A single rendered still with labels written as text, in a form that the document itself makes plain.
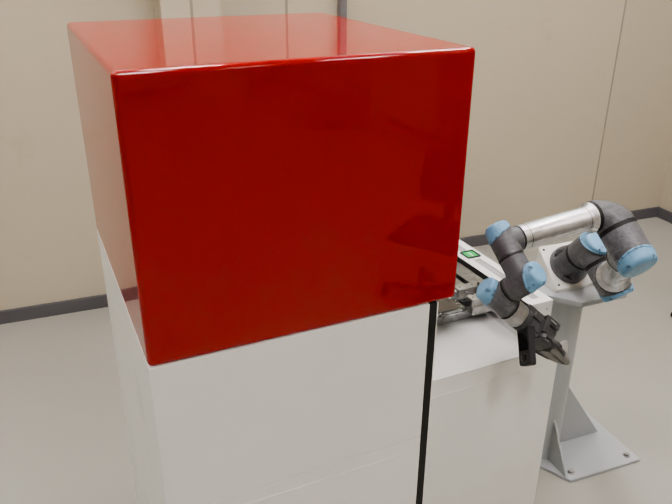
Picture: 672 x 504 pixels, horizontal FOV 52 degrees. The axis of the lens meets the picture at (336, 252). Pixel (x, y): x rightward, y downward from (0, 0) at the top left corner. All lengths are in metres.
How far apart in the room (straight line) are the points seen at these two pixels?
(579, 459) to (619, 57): 3.08
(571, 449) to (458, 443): 1.02
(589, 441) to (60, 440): 2.34
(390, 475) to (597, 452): 1.52
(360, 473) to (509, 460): 0.80
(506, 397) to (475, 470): 0.29
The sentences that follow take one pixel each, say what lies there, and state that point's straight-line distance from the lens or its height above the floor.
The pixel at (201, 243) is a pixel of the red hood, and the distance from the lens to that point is 1.38.
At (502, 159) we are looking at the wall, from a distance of 4.97.
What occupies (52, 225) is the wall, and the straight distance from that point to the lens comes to 4.17.
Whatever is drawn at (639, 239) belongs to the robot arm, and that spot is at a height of 1.23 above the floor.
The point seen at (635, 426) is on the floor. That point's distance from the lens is 3.53.
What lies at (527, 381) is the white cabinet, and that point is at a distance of 2.37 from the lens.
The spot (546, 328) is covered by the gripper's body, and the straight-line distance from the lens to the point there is 2.09.
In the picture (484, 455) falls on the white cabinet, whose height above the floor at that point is 0.46.
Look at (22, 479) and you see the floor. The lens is 3.24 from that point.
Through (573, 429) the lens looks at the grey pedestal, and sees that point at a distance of 3.29.
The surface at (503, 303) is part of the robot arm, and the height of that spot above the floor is 1.10.
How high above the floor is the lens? 2.03
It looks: 25 degrees down
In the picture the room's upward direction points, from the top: straight up
